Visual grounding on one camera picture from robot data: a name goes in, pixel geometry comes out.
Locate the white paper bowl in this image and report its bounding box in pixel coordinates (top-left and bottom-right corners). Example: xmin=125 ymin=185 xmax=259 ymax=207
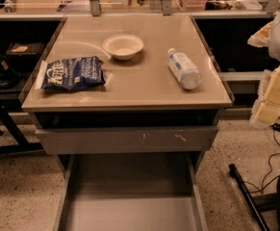
xmin=103 ymin=35 xmax=143 ymax=61

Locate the dark box with label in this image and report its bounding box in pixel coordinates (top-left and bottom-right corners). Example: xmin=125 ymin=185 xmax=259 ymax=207
xmin=6 ymin=42 xmax=45 ymax=59

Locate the blue chip bag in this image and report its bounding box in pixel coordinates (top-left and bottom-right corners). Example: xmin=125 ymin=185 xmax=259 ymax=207
xmin=36 ymin=56 xmax=106 ymax=91

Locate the black table frame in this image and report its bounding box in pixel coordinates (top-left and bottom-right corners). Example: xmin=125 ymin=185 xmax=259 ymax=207
xmin=0 ymin=91 xmax=43 ymax=155

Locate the open grey middle drawer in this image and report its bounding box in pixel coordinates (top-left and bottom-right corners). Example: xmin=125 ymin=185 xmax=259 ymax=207
xmin=53 ymin=153 xmax=208 ymax=231

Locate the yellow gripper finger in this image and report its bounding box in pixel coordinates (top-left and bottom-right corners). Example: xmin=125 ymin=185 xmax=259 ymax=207
xmin=247 ymin=22 xmax=272 ymax=48
xmin=249 ymin=65 xmax=280 ymax=128

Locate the black bag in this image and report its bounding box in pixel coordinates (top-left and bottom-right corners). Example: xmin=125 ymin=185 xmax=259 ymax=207
xmin=0 ymin=55 xmax=21 ymax=89

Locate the grey drawer cabinet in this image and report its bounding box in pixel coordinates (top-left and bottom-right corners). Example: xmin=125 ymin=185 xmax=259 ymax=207
xmin=22 ymin=15 xmax=232 ymax=165

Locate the black metal bar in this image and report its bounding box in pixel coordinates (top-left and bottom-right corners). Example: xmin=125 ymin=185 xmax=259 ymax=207
xmin=229 ymin=164 xmax=270 ymax=231

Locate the grey top drawer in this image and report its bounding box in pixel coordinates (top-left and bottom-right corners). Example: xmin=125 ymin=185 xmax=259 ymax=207
xmin=36 ymin=126 xmax=218 ymax=155

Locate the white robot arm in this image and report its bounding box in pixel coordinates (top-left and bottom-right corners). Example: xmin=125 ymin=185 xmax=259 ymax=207
xmin=247 ymin=12 xmax=280 ymax=129

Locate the black cable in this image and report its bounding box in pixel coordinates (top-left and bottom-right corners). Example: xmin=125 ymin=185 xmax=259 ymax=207
xmin=243 ymin=130 xmax=280 ymax=194

